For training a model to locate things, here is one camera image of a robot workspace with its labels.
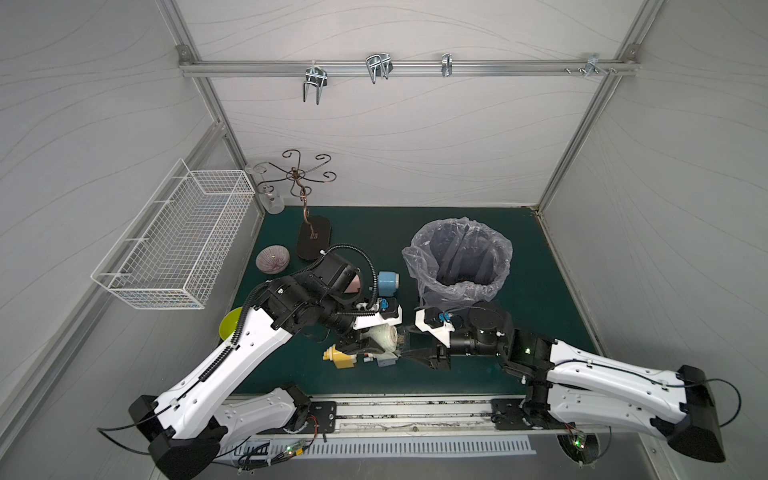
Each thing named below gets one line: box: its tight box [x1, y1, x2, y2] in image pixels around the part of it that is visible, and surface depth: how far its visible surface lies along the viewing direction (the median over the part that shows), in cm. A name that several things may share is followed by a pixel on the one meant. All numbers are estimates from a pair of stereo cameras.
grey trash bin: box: [418, 280, 505, 310], surface depth 67 cm
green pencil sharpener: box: [360, 325, 399, 359], surface depth 61 cm
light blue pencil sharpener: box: [376, 354, 399, 367], surface depth 80 cm
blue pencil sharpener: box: [377, 271, 399, 296], surface depth 94 cm
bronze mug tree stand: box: [258, 149, 337, 260], surface depth 94 cm
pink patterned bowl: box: [255, 245, 290, 275], surface depth 103 cm
